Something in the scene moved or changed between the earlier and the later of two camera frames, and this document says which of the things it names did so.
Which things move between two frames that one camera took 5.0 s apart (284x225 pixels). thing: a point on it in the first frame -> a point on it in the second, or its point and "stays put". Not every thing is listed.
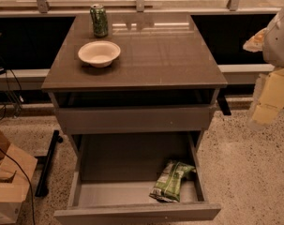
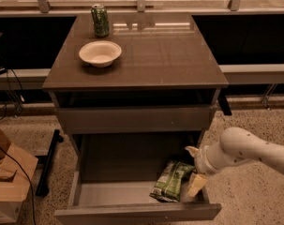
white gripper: x=278 y=44 -> x=200 y=160
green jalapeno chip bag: x=167 y=186 stays put
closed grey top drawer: x=187 y=118 stays put
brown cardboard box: x=12 y=172 stays put
